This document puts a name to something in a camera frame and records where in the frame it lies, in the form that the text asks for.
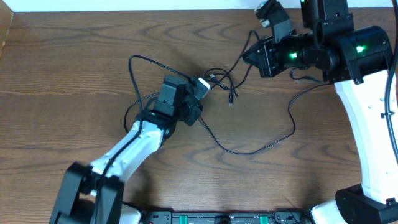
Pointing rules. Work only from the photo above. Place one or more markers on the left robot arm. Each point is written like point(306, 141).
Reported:
point(93, 193)

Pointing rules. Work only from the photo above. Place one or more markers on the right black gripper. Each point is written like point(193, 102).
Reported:
point(268, 66)

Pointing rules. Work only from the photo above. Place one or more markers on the cardboard side panel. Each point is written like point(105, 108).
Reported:
point(6, 19)

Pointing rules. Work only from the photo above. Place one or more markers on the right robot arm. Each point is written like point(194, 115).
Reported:
point(360, 64)

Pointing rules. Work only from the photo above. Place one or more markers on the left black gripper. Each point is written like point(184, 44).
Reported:
point(196, 115)

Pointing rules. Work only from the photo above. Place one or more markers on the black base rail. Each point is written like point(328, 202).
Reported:
point(217, 217)

